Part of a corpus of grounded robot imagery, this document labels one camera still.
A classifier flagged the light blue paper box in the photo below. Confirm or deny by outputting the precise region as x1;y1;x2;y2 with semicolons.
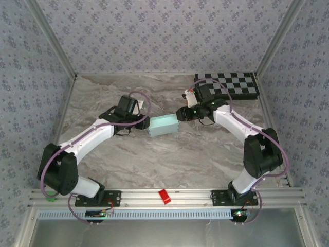
148;114;180;137

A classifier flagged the black grey chessboard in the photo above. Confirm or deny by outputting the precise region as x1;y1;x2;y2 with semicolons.
194;72;259;101

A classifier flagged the red plastic block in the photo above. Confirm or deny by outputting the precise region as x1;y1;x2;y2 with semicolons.
158;189;172;205

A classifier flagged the grey metal shelf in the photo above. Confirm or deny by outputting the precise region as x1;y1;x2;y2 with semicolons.
33;218;305;247

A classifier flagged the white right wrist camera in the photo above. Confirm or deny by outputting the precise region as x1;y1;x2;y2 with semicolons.
182;89;197;109

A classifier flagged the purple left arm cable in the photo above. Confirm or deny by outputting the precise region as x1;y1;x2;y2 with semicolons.
40;90;152;226

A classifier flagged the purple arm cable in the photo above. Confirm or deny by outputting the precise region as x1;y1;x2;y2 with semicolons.
40;90;152;226
189;78;290;226

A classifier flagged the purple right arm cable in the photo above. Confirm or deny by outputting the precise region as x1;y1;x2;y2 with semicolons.
189;78;290;226

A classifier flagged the aluminium table edge rail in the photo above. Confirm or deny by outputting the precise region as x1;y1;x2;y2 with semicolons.
256;74;294;187
40;76;78;188

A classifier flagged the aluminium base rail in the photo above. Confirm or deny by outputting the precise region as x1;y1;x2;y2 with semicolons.
27;187;308;208

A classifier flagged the slotted grey cable duct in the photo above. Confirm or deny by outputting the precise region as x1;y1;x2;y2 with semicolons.
38;208;236;221

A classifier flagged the aluminium frame post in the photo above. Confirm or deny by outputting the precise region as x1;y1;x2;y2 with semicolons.
25;0;78;79
256;0;306;78

